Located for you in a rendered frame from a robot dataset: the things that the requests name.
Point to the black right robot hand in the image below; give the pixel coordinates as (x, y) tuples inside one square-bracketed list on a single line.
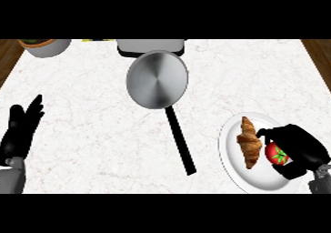
[(303, 145)]

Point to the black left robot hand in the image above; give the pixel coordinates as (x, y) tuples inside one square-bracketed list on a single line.
[(18, 130)]

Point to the red tomato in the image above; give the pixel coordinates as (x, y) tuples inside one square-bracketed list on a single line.
[(276, 155)]

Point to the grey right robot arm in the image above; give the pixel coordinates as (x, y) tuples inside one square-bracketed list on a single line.
[(324, 180)]

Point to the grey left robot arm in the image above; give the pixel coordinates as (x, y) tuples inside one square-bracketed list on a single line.
[(9, 179)]

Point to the white plate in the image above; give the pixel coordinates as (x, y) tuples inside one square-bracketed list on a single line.
[(257, 179)]

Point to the brown croissant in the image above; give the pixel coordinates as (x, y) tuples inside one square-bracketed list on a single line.
[(250, 142)]

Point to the white plant pot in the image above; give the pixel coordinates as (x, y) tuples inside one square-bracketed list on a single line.
[(45, 47)]

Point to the yellow and green object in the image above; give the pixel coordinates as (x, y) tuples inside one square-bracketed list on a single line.
[(98, 40)]

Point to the grey and black appliance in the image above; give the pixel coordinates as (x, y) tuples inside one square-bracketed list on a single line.
[(150, 46)]

